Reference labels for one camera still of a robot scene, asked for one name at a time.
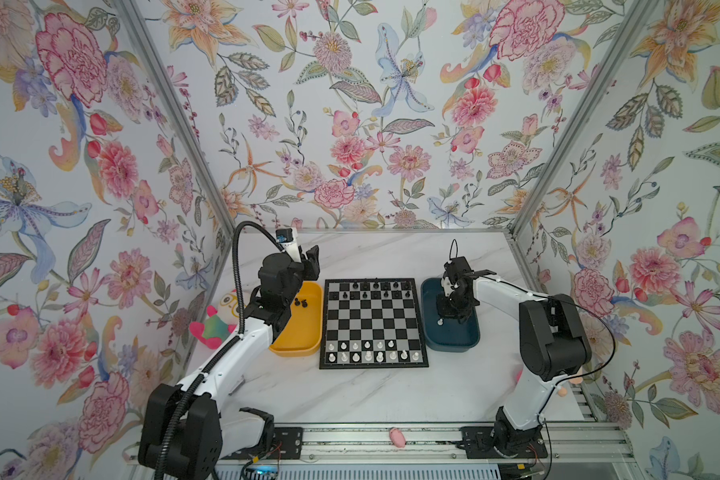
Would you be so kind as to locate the colourful plush toy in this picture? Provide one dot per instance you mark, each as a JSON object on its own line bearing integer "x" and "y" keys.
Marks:
{"x": 221, "y": 321}

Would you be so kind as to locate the dark teal plastic tray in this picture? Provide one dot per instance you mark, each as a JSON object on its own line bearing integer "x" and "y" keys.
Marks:
{"x": 445, "y": 334}

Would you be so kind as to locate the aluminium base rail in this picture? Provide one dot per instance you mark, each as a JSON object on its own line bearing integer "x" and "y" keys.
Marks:
{"x": 443, "y": 442}

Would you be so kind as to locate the small pink toy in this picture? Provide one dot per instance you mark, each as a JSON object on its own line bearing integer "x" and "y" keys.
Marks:
{"x": 397, "y": 438}

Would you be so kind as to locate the black white chessboard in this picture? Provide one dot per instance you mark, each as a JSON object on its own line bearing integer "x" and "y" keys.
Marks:
{"x": 372, "y": 323}

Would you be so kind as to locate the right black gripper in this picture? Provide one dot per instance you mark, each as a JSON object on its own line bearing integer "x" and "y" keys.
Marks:
{"x": 443, "y": 311}

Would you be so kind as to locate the yellow plastic tray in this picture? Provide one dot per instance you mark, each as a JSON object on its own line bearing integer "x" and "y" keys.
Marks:
{"x": 302, "y": 335}

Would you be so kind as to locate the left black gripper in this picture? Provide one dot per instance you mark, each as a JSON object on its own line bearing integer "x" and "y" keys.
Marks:
{"x": 309, "y": 266}

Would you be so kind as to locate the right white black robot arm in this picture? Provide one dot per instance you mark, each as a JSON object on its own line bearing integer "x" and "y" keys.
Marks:
{"x": 553, "y": 345}

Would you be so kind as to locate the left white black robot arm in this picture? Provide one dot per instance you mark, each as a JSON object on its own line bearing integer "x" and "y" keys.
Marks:
{"x": 184, "y": 432}

